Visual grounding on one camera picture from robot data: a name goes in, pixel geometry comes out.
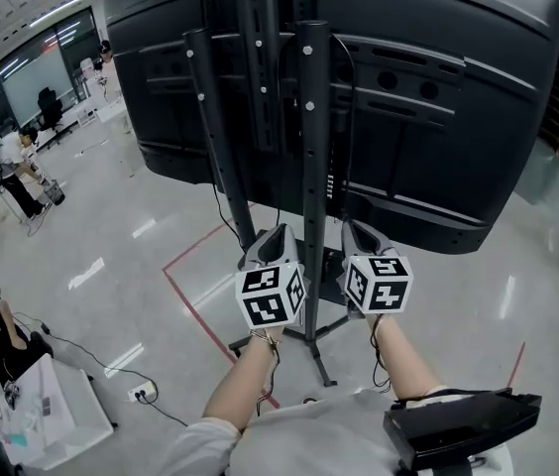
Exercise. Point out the person's white shirt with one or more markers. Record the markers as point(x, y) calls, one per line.
point(309, 439)

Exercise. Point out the dark glass partition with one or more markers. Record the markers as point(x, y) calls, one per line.
point(27, 82)

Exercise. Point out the white power strip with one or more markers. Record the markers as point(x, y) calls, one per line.
point(141, 393)

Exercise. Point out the black office chair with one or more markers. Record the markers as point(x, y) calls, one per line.
point(49, 107)

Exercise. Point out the white table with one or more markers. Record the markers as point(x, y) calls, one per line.
point(111, 109)

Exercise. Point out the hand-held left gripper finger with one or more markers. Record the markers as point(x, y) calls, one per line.
point(255, 256)
point(293, 251)

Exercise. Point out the black television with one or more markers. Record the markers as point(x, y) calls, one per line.
point(433, 166)

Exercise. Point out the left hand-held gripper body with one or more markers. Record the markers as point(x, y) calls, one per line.
point(262, 310)

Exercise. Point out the black metal TV stand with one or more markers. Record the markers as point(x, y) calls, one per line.
point(314, 166)

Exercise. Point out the person's right forearm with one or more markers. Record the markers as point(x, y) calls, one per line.
point(403, 360)

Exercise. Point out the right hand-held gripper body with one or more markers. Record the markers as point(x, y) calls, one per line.
point(383, 295)

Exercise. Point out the black chest-mounted device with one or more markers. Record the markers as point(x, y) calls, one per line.
point(458, 419)

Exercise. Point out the person's left forearm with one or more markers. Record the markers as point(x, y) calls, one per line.
point(240, 390)

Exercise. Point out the black mesh trash bin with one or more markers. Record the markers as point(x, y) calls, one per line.
point(55, 194)

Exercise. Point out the white low cabinet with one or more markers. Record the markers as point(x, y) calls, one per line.
point(86, 414)

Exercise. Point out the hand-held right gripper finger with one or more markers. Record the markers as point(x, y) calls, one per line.
point(349, 246)
point(383, 248)

